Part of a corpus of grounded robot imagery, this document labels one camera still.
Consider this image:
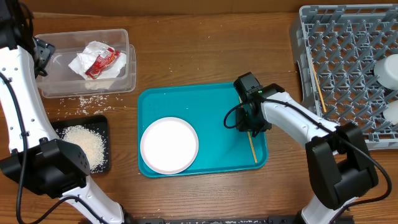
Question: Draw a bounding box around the wooden chopstick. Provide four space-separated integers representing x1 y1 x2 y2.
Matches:
238 96 258 164
311 61 327 113

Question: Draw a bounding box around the white napkin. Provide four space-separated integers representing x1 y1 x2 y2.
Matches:
68 41 127 80

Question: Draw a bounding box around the red sauce packet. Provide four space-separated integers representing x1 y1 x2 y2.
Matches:
85 47 121 80

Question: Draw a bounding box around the large white plate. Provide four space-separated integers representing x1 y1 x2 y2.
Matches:
140 117 199 175

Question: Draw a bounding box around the white cup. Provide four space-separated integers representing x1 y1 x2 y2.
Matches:
383 100 398 125

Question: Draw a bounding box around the grey-green bowl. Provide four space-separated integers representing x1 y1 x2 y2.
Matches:
374 54 398 90

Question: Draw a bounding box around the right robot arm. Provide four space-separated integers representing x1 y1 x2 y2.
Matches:
230 72 392 223

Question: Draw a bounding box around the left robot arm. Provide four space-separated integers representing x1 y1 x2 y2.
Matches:
1 0 134 223

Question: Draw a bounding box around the clear plastic waste bin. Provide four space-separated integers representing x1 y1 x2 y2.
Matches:
36 29 136 98

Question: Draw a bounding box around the grey dishwasher rack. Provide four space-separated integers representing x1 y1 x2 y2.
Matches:
290 4 397 150

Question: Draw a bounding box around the teal plastic serving tray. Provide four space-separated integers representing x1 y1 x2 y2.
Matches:
137 83 269 176

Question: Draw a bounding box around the black rectangular tray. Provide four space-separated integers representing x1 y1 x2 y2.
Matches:
51 115 111 173

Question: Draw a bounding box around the pile of white rice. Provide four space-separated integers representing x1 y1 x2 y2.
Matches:
61 125 107 173

